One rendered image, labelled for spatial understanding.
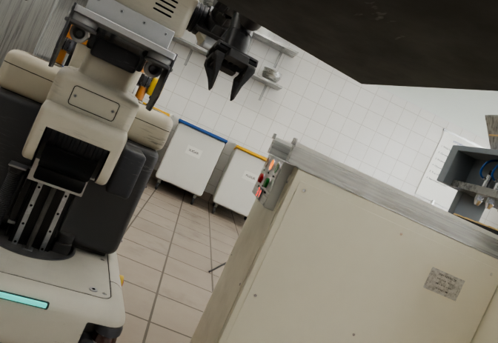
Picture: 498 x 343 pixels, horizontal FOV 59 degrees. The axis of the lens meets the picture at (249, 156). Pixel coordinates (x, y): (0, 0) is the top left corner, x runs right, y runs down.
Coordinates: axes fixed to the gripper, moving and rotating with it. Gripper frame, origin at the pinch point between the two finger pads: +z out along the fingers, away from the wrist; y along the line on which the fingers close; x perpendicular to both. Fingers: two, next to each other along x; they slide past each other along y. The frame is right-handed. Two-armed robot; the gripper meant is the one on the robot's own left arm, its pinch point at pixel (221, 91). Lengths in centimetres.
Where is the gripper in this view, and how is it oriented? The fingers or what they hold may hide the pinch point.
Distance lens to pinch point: 95.3
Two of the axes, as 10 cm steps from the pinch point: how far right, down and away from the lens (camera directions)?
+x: -4.9, 2.3, 8.4
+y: 8.4, 3.8, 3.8
